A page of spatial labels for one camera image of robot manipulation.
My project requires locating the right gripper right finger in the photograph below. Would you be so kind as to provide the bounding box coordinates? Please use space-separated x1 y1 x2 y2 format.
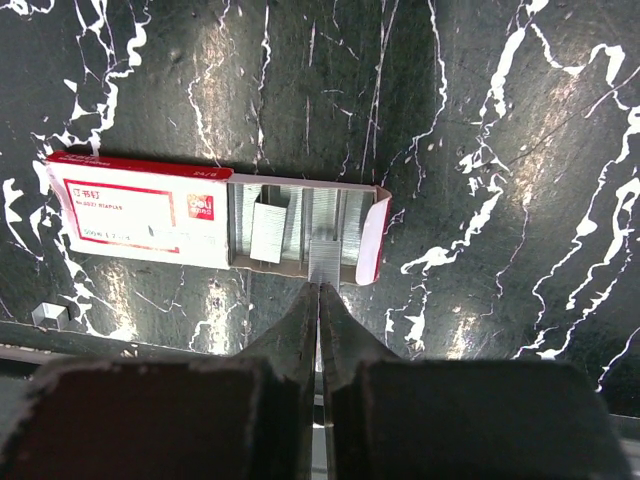
319 284 632 479

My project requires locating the small silver staple piece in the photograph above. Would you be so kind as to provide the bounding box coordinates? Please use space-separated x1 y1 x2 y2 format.
31 302 70 330

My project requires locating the silver staple strip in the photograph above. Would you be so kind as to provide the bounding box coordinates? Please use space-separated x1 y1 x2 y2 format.
250 189 290 264
308 239 342 290

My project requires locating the black marble pattern mat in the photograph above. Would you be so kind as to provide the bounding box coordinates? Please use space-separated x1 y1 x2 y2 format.
1 1 639 416

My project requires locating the white staple box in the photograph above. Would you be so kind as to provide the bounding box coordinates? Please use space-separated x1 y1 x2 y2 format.
45 151 392 286

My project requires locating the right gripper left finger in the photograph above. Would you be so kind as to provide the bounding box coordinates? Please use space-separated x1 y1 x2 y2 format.
1 284 319 479

